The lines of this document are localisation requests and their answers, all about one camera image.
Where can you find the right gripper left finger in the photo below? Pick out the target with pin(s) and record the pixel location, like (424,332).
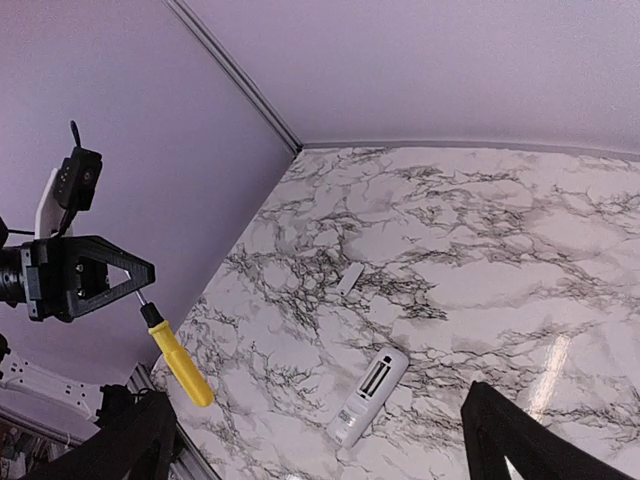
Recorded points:
(136,445)

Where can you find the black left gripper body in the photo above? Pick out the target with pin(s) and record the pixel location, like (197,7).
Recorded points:
(49,278)

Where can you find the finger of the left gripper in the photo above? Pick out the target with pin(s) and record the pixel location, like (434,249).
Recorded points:
(98,273)

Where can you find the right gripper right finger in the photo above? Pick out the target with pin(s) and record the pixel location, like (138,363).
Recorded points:
(499,435)

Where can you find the yellow handled screwdriver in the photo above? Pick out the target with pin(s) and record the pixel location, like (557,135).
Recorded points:
(176,357)

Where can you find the white remote control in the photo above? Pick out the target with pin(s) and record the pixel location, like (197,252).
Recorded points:
(368,396)

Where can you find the white battery cover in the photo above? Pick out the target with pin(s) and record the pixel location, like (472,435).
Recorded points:
(349,278)

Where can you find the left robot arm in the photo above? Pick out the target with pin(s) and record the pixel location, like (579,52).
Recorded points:
(60,338)

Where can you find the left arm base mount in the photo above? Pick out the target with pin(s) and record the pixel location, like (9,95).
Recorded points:
(116,400)

